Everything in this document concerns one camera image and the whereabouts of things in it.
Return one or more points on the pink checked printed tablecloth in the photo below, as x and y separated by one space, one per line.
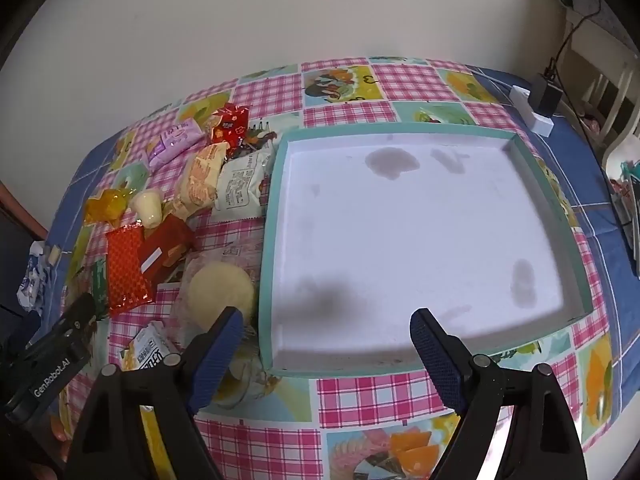
350 396

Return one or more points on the orange striped bread packet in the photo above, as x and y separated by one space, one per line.
200 180

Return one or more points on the cream jelly cup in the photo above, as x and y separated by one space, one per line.
147 207

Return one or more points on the orange jelly cup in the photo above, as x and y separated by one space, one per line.
107 205

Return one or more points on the red box with white label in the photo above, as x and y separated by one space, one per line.
165 245

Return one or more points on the crumpled blue white packet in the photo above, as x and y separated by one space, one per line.
32 280

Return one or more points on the clear wrapped yellow snack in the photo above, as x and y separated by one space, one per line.
247 377

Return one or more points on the purple snack packet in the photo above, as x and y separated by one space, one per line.
175 142

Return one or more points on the teal tray with white inside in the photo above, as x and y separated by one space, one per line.
400 240

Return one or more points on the teal items on chair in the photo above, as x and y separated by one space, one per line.
625 190

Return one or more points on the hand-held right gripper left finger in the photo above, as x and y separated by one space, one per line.
220 360

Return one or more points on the brown wooden frame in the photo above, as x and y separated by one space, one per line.
22 207

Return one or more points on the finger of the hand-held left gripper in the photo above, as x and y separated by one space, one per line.
80 317

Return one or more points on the white and green snack packet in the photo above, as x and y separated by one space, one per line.
150 350

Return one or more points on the white chair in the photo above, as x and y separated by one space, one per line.
617 110

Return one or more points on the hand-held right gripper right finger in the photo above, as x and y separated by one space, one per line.
437 360

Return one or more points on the round yellow cake clear wrap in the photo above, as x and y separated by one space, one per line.
222 290

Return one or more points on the red checkered snack packet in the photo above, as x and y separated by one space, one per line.
127 270

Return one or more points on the black charger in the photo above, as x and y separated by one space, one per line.
542 92

